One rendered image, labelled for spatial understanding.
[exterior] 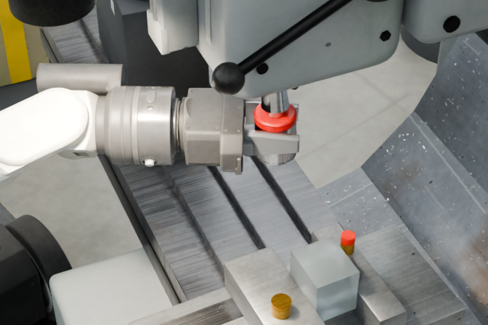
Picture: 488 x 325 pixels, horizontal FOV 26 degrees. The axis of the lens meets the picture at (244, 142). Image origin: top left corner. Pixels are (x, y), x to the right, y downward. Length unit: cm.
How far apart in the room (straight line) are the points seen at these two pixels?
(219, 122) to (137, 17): 33
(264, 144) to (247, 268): 14
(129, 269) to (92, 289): 6
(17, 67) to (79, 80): 198
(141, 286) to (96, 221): 135
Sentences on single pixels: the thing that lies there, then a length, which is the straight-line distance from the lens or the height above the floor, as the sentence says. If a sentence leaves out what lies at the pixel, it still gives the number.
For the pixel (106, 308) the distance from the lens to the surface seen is 140.
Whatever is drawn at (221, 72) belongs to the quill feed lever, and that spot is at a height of 139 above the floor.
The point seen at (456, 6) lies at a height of 139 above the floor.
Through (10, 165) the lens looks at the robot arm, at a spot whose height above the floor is 119.
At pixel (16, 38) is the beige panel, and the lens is 311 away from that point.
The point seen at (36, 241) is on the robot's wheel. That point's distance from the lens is 190.
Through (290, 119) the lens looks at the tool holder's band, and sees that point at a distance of 115.
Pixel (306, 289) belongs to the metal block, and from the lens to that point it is 115.
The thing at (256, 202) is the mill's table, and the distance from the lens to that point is 141.
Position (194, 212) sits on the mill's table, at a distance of 140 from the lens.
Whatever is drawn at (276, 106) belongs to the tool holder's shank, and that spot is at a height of 123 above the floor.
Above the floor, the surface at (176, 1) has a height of 140.
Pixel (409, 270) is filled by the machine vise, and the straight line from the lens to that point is 125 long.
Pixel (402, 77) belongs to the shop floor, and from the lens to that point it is 324.
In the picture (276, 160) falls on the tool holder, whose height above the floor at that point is 116.
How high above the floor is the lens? 195
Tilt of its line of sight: 41 degrees down
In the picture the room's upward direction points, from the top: straight up
